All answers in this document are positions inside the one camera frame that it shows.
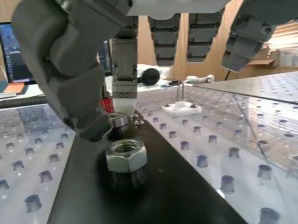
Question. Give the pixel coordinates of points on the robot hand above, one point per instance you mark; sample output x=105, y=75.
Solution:
x=66, y=60

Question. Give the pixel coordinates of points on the steel bearing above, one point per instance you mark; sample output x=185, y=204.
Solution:
x=118, y=120

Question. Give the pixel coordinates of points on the computer screen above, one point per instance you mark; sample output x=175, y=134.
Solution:
x=13, y=53

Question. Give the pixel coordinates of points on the small steel nut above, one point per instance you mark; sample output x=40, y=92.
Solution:
x=135, y=120

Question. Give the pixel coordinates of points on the small white jointed device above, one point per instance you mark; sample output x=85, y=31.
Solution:
x=199, y=79

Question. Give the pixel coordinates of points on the large steel hex nut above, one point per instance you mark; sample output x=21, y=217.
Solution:
x=126, y=158

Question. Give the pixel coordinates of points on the cardboard box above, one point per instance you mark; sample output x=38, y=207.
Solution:
x=262, y=61

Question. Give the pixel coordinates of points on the black plate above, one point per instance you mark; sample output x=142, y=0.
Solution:
x=177, y=186

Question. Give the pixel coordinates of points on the clear box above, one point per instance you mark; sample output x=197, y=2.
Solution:
x=247, y=126

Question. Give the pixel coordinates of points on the small white square mount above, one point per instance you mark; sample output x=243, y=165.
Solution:
x=181, y=109

